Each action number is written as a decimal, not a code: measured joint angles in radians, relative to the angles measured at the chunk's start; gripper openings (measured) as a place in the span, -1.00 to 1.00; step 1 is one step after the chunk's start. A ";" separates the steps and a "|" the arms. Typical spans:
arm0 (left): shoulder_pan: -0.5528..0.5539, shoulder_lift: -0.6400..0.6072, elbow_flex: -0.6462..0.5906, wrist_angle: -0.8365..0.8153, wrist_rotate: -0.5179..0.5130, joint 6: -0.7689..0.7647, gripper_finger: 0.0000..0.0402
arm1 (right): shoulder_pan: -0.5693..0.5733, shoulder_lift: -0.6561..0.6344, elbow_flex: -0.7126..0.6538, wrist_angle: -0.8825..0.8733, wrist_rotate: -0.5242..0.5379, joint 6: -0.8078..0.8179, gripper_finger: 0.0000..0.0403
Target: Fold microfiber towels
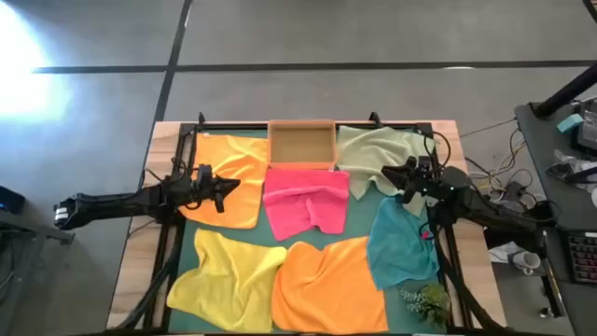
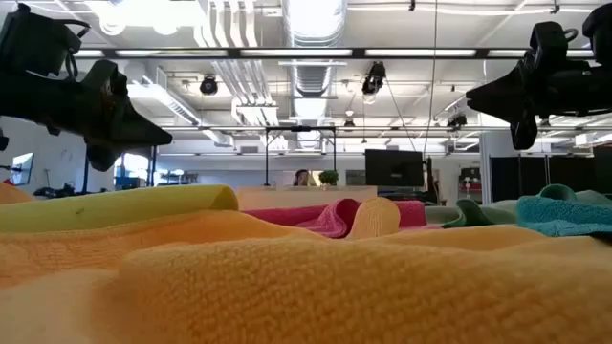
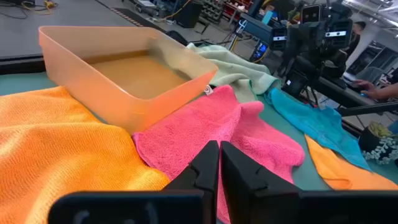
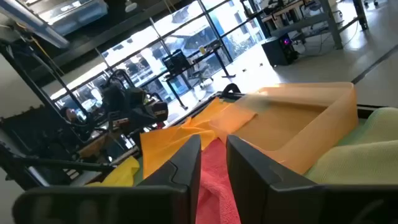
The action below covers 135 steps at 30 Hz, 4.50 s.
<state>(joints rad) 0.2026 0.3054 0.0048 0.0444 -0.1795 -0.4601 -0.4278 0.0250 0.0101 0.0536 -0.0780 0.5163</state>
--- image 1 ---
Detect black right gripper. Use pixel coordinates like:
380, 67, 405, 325
381, 161, 442, 204

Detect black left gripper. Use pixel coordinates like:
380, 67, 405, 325
186, 177, 242, 214

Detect orange microfiber towel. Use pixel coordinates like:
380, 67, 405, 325
178, 133, 271, 231
271, 235, 390, 335

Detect pink microfiber towel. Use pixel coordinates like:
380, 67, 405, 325
262, 167, 351, 243

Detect yellow microfiber towel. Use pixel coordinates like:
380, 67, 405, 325
166, 227, 288, 333

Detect light green microfiber towel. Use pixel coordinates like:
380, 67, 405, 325
335, 124, 437, 218

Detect teal microfiber towel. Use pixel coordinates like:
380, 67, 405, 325
366, 195, 440, 291

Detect green table mat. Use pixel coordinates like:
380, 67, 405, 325
167, 128, 449, 335

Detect tan rectangular tray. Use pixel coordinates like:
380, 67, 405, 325
267, 119, 338, 171

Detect black power adapter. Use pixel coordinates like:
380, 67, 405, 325
506, 180, 528, 202

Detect small artificial green plant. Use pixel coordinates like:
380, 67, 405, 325
398, 282, 452, 328

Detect white paper sheets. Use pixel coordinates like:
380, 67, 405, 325
488, 241, 526, 265

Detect dark grey side desk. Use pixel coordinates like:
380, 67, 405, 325
514, 100, 597, 336

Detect white mug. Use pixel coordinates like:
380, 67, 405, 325
512, 250, 542, 276

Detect clear plastic bag clutter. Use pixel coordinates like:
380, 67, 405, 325
545, 148, 597, 193

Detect light teal block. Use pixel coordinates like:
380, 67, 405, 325
555, 113, 585, 134

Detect black round pole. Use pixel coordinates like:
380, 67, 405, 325
531, 63, 597, 120

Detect black desk device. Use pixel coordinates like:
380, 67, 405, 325
576, 97, 597, 151

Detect black backlit keyboard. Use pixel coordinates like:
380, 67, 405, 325
566, 231, 597, 286

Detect dark metal stand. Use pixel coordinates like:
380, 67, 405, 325
0, 207, 76, 336

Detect dark blue box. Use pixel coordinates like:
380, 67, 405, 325
0, 185, 27, 216

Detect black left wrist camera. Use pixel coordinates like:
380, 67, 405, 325
196, 163, 215, 189

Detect black metal table frame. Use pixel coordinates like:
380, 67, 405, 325
109, 110, 514, 336

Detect tangled floor cables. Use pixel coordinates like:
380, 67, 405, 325
459, 119, 537, 206

